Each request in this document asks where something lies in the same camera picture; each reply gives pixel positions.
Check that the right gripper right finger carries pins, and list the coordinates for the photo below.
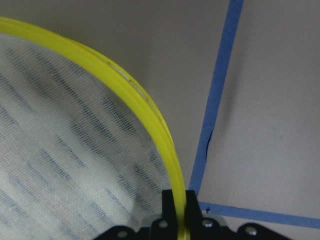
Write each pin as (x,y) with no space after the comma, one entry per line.
(204,227)

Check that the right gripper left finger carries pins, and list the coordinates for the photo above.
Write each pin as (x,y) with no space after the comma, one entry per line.
(163,227)

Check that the yellow steamer basket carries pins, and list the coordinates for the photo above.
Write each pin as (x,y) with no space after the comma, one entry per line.
(83,147)

